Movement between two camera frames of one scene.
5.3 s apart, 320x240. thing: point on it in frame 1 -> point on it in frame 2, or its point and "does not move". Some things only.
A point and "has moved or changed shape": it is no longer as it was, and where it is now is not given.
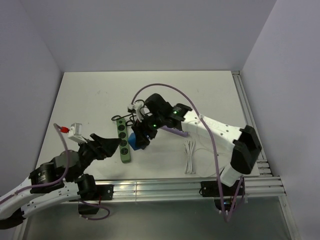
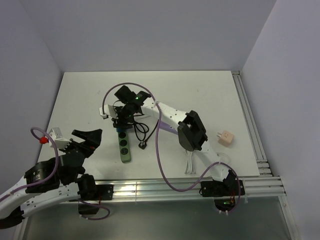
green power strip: [124, 148] does not move
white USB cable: [194, 162] has moved or changed shape
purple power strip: [174, 131] does not move
